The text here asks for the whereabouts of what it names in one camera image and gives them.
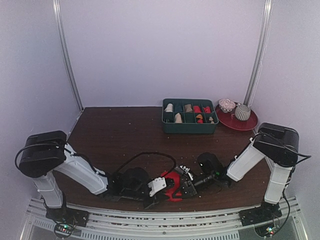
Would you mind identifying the red patterned bowl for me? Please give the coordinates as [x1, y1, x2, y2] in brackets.
[218, 98, 236, 113]

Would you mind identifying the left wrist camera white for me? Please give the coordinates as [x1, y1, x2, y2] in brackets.
[147, 177, 167, 197]

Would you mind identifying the aluminium front rail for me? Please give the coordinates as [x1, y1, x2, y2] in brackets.
[17, 197, 312, 240]

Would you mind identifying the black braided cable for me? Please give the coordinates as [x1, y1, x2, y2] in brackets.
[113, 152, 177, 178]

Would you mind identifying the right aluminium frame post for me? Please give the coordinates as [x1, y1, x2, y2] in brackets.
[243, 0, 274, 107]

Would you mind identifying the beige rolled sock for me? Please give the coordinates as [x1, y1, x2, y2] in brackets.
[164, 103, 174, 113]

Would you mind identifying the red sock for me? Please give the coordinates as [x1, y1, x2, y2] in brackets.
[193, 105, 202, 113]
[160, 171, 183, 202]

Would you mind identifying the striped ceramic cup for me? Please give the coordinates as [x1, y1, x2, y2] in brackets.
[234, 104, 251, 121]

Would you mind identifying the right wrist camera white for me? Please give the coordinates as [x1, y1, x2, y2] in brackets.
[175, 165, 194, 181]

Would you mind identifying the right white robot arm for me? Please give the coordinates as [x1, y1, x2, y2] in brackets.
[172, 122, 311, 221]

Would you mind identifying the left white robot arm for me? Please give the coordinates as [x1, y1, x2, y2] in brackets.
[14, 130, 174, 222]

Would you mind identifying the black argyle sock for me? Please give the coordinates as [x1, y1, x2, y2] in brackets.
[195, 114, 204, 124]

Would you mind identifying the red rolled sock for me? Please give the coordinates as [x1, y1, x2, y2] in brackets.
[193, 105, 202, 113]

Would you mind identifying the green divided organizer box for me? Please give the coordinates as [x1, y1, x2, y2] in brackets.
[161, 98, 219, 134]

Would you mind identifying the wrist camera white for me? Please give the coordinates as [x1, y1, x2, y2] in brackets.
[175, 165, 194, 181]
[147, 177, 167, 197]

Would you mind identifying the red plate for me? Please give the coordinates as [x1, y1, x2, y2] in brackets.
[215, 103, 259, 131]

